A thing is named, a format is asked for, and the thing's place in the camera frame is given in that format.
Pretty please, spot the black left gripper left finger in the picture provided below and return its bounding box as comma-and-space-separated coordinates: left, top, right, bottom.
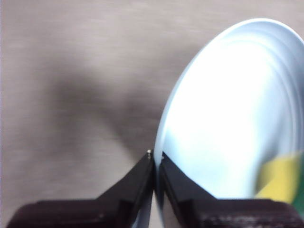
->
6, 150, 154, 228

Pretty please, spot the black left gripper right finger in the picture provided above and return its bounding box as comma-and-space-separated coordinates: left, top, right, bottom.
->
158, 152, 304, 228

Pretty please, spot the yellow sponge with green pad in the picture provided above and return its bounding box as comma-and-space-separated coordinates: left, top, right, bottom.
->
254, 152, 304, 217

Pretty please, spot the light blue round plate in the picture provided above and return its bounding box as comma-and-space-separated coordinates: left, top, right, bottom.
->
133, 18, 304, 228

